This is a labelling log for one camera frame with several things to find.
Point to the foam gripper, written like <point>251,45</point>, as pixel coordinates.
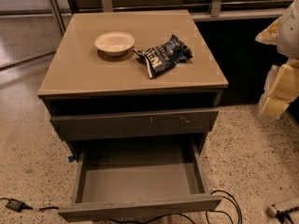
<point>290,34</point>

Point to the grey drawer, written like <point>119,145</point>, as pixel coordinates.
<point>134,180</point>
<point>134,124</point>

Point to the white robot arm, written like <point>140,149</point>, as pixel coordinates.
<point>284,32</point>

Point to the grey drawer cabinet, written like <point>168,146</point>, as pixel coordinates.
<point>83,80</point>

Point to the grey top drawer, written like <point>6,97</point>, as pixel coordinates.
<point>134,124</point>

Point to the white power strip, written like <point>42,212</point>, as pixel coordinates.
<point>286,206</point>

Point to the blue chip bag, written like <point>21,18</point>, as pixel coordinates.
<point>164,57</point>

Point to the white bowl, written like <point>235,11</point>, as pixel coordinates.
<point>114,43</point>

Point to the blue tape piece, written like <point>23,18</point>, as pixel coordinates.
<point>71,158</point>

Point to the black power adapter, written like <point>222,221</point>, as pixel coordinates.
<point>17,206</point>

